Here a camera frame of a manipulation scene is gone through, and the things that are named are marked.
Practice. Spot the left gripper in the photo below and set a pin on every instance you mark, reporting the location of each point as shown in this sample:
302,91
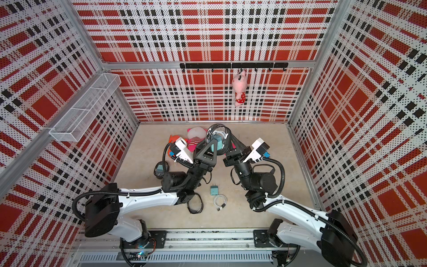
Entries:
204,162

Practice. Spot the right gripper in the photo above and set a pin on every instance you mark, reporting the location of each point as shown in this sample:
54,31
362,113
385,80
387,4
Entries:
238,156

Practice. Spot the teal charger bottom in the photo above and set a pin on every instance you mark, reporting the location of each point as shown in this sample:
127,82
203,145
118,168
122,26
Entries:
214,190

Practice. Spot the teal charger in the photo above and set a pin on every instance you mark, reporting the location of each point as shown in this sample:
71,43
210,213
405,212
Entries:
214,190
220,137
159,170

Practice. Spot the teal charger top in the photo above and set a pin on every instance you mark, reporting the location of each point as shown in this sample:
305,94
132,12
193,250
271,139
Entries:
159,170

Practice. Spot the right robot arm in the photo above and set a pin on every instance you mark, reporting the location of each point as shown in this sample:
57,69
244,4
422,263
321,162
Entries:
328,233

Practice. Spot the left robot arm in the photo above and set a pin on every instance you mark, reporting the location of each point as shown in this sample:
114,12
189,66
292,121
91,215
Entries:
108,210

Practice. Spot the pink striped plush doll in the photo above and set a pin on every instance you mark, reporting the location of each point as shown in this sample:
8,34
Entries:
194,137

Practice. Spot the orange plush toy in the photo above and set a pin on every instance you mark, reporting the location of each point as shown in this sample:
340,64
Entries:
173,139

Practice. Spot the pink hanging plush toy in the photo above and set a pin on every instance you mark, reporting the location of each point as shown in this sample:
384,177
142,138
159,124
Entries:
239,85

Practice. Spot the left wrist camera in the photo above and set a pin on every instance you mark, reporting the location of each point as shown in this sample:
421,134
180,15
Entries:
179,150

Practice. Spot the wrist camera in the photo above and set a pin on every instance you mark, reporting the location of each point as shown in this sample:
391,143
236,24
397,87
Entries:
179,150
259,151

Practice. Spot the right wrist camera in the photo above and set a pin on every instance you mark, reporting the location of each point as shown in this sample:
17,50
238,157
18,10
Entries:
259,151

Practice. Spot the black hook rail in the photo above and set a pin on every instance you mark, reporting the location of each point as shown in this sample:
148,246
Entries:
235,65

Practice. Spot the white wire mesh basket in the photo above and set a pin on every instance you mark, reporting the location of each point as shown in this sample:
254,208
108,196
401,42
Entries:
76,121

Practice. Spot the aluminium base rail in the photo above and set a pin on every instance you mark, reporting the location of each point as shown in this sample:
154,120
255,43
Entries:
193,247

